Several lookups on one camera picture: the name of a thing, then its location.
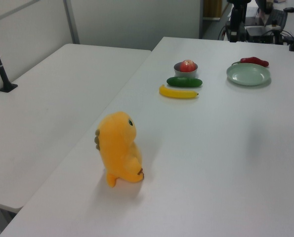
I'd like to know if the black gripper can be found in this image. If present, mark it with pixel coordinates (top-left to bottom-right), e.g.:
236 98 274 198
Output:
229 8 247 42

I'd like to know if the red apple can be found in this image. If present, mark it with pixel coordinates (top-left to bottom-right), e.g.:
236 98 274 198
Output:
180 59 197 73

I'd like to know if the black electronics box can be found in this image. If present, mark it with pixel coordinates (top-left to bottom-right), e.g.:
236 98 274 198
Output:
245 25 276 44

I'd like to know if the red chili pepper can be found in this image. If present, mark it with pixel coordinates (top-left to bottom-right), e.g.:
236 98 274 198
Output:
232 56 270 68

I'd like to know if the yellow wooden door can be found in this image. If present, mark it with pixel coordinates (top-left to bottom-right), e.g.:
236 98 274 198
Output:
203 0 223 20

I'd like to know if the pale green plate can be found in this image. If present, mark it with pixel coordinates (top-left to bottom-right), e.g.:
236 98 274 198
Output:
226 63 271 86

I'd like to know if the black keyboard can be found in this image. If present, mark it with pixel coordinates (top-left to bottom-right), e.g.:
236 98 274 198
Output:
264 8 289 27

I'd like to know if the grey bowl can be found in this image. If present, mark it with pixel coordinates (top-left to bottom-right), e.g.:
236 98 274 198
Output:
173 62 199 78

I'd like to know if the green cucumber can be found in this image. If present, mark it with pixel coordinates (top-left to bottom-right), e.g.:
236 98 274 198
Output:
166 76 203 88

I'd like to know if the yellow banana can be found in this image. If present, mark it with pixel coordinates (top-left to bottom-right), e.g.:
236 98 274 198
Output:
159 84 200 99

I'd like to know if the orange plush dinosaur toy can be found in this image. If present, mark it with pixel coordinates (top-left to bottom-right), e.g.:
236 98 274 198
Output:
94 111 145 189

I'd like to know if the white side table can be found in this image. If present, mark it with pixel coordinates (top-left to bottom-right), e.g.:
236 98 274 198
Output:
0 43 152 214

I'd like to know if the grey partition post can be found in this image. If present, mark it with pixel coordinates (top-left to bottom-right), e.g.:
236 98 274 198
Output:
62 0 80 45

